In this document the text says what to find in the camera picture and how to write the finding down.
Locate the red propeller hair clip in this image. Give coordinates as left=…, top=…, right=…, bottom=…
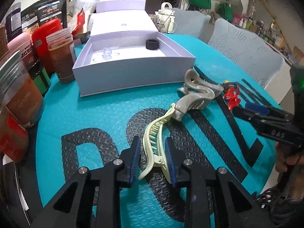
left=224, top=86, right=241, bottom=111

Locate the pearl beige claw clip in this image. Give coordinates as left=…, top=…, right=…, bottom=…
left=172, top=69, right=224, bottom=121

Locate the cream banana hair clip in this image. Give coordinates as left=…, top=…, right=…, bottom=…
left=138, top=103, right=175, bottom=183

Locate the black hair band ring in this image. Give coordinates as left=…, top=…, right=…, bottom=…
left=145, top=38, right=160, bottom=51

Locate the clear plastic hair clip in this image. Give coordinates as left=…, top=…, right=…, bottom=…
left=92, top=47, right=112, bottom=62

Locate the person right hand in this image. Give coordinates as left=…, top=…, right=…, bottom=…
left=275, top=142, right=303, bottom=173

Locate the near grey leaf chair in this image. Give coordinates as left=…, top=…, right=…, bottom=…
left=208, top=18, right=284, bottom=88

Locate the grey leaf chair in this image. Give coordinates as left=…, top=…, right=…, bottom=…
left=173, top=8, right=211, bottom=38
left=208, top=18, right=284, bottom=88

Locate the far grey leaf chair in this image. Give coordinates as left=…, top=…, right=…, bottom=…
left=173, top=8, right=211, bottom=38

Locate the white cream kettle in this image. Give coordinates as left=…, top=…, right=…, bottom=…
left=154, top=2, right=177, bottom=34

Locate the lavender open gift box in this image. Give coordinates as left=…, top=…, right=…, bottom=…
left=73, top=0, right=195, bottom=97

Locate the large spice jar silver lid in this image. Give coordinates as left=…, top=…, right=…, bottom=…
left=1, top=51, right=45, bottom=128

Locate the red cylinder bottle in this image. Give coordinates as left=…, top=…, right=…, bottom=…
left=31, top=18, right=62, bottom=74

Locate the brown spice jar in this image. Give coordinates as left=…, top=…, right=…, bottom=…
left=46, top=27, right=77, bottom=83

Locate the pink bottle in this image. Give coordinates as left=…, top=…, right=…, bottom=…
left=8, top=32, right=37, bottom=70

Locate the red snack packet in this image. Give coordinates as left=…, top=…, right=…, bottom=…
left=72, top=9, right=85, bottom=36

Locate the purple label bottle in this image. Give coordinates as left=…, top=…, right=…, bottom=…
left=5, top=2, right=22, bottom=42

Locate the black snack bag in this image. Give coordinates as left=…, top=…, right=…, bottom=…
left=21, top=0, right=67, bottom=34

